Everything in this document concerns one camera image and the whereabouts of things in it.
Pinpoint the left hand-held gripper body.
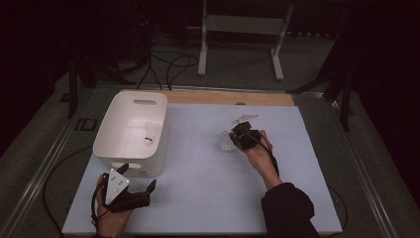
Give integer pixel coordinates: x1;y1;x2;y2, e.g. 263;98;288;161
98;167;153;213

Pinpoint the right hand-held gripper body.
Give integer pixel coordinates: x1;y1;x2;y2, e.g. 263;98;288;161
230;113;263;151

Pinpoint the white feather shuttlecock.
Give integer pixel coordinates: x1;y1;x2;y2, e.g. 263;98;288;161
142;120;158;147
219;130;238;153

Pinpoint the white plastic storage box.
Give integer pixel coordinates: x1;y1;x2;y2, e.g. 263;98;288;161
92;90;169;179

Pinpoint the person's right hand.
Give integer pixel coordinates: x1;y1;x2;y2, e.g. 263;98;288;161
244;129;275;178

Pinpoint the person's left hand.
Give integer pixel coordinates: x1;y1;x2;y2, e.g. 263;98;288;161
96;174;134;238

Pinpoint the pale blue table mat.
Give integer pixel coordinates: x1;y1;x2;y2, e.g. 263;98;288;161
61;102;344;236

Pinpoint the black square floor plate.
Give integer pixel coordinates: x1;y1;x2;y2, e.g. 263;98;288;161
74;117;99;132

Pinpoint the black stand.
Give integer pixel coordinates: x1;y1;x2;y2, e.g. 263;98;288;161
66;59;137;119
286;62;356;133

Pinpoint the grey metal stand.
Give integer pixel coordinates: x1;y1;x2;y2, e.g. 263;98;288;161
197;0;295;82

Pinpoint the left hand-held gripper cable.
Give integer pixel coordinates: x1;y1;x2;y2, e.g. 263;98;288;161
90;173;110;234

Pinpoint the hand-held gripper cable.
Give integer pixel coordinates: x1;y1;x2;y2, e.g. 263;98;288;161
249;132;281;178
90;173;110;234

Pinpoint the right hand-held gripper cable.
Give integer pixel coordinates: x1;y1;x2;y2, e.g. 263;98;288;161
249;132;281;178

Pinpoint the black floor cable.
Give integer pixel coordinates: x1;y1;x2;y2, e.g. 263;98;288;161
165;54;200;91
42;144;94;236
326;182;349;236
136;49;163;91

